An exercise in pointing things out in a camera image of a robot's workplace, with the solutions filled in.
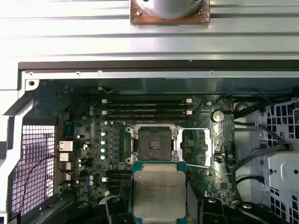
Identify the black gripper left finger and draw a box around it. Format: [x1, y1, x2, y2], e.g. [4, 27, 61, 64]
[46, 179, 134, 224]

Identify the silver perforated disk bay cage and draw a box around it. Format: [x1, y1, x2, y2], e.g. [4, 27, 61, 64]
[263, 98, 299, 224]

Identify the silver coin cell battery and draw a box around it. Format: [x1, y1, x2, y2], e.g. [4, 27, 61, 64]
[211, 109, 225, 123]

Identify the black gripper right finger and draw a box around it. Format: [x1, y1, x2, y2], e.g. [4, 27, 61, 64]
[186, 179, 290, 224]

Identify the grey round cable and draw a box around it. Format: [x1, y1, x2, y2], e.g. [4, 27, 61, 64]
[234, 120, 292, 150]

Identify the CPU socket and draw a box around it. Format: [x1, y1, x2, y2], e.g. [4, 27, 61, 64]
[125, 123, 185, 164]

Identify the black and silver PC case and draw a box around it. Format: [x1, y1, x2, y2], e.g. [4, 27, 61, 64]
[0, 61, 299, 224]

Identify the black cable bundle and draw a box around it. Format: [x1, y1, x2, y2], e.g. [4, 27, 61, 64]
[233, 95, 294, 112]

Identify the metal socket cover frame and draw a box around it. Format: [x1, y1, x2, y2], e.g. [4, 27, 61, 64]
[181, 127, 213, 168]

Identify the short black cable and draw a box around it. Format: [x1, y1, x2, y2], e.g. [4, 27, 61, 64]
[234, 175, 266, 196]

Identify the silver CPU green edge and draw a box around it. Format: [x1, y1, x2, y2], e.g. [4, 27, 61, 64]
[132, 160, 187, 224]

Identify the thin red wire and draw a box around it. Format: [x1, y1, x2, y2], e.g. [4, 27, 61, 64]
[18, 155, 70, 213]

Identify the green motherboard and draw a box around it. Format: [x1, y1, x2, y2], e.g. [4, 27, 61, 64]
[56, 92, 235, 210]

